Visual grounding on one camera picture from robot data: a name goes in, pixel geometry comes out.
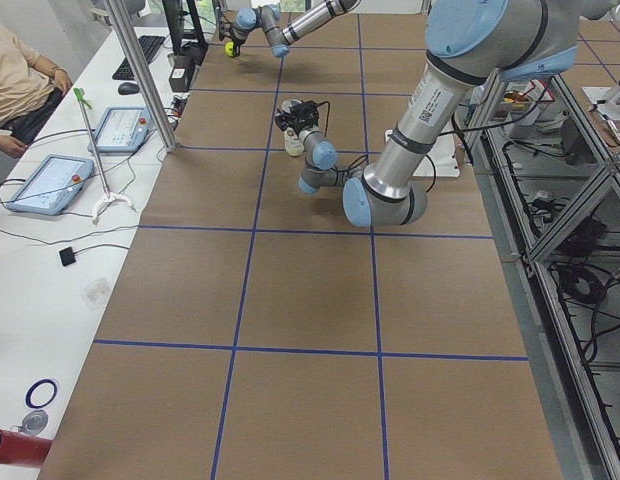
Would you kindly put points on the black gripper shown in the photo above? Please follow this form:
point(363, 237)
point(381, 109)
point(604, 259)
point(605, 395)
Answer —
point(293, 123)
point(236, 34)

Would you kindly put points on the yellow tennis ball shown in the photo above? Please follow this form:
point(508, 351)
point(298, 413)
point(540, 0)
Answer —
point(232, 50)

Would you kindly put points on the clear plastic ball tube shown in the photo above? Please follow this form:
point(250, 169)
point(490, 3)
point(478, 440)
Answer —
point(293, 145)

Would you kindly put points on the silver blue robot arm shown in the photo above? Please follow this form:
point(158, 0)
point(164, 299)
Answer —
point(266, 18)
point(466, 41)

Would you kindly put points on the black computer monitor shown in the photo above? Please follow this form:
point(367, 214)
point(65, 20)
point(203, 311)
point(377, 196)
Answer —
point(176, 13)

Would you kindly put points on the black box with label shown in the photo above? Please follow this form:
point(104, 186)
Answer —
point(182, 73)

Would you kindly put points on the black computer mouse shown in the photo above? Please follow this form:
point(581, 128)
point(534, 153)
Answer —
point(128, 88)

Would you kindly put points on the far teach pendant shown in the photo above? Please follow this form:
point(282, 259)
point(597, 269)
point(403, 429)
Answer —
point(122, 129)

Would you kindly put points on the teach pendant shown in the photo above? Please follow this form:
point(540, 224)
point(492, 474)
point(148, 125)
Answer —
point(122, 129)
point(52, 186)

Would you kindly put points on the seated person beige shirt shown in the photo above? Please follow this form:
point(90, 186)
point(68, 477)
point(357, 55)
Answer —
point(31, 88)

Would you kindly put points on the near teach pendant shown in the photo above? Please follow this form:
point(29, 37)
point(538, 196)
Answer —
point(52, 186)

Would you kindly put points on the clear plastic bag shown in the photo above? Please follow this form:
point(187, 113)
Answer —
point(97, 294)

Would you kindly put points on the small black square device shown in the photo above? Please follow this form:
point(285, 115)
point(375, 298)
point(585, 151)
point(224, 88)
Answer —
point(67, 256)

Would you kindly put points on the silver round disc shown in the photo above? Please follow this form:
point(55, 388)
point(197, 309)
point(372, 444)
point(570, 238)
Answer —
point(34, 422)

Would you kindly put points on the red cylinder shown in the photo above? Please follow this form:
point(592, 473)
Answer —
point(23, 450)

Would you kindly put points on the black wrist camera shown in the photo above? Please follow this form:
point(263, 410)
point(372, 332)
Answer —
point(309, 105)

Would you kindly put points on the aluminium frame post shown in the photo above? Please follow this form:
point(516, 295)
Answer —
point(120, 20)

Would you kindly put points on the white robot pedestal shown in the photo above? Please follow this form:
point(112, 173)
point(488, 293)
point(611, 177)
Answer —
point(440, 162)

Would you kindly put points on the aluminium side frame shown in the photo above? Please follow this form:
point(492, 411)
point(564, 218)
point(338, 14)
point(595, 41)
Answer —
point(549, 171)

